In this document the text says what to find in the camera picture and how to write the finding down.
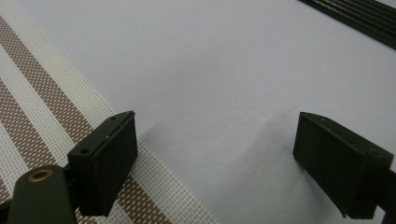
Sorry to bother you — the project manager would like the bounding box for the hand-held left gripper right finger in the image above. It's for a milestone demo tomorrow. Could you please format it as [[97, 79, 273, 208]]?
[[292, 111, 395, 220]]

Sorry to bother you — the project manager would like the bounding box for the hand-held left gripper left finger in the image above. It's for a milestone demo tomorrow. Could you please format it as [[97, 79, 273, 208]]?
[[66, 110, 139, 217]]

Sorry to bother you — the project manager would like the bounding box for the brown striped woven placemat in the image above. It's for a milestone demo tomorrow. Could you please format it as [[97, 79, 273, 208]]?
[[0, 0, 220, 224]]

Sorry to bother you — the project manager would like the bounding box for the white table cover sheet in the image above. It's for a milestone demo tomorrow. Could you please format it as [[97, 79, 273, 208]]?
[[13, 0, 396, 224]]

